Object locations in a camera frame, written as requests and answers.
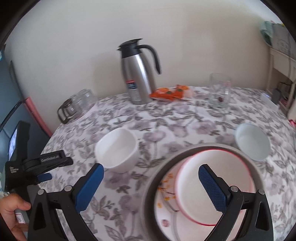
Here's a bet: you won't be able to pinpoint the strawberry pattern red-rim bowl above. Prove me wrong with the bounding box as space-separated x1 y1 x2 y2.
175 149 255 226

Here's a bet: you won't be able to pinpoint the small white square bowl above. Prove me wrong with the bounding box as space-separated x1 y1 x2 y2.
94 128 140 173

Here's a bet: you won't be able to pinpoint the white plate black rim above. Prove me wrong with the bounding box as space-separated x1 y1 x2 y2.
153 150 258 241

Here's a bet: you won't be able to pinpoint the large light blue bowl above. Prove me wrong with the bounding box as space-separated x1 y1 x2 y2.
234 123 271 161

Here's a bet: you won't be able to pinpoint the stainless steel plate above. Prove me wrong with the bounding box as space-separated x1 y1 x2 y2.
139 143 265 241

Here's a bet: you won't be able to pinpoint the person's left hand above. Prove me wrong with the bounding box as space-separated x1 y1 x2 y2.
1 193 31 241

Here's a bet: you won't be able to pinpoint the grey floral tablecloth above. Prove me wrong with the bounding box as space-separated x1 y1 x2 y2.
41 87 295 240

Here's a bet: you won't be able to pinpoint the small clear glass cups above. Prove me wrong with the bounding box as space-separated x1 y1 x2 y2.
70 89 97 115

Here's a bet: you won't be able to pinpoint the clear glass mug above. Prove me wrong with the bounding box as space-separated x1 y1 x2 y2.
209 73 232 109

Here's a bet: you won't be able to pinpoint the white power strip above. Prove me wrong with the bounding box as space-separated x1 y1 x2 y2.
260 92 280 111

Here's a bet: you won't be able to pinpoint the orange snack packet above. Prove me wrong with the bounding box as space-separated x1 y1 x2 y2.
149 85 194 101

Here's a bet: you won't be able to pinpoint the stainless steel thermos jug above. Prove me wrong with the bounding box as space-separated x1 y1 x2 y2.
117 38 162 105

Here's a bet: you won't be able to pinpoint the white side shelf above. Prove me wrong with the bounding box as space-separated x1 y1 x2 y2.
265 47 295 115

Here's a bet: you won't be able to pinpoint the green cloth on shelf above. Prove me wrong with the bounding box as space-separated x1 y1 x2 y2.
259 21 278 46

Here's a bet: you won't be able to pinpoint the glass teapot black handle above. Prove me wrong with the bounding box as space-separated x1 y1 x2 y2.
57 98 80 124

